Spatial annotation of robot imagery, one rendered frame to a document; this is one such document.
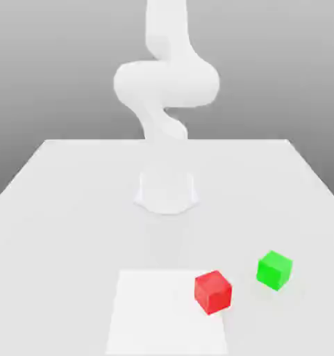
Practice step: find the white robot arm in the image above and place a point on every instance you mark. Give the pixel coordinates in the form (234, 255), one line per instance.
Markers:
(166, 83)

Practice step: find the small red cube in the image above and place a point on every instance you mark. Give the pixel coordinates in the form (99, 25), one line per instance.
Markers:
(212, 292)

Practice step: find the small green cube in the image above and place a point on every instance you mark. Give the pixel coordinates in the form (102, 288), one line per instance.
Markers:
(274, 270)

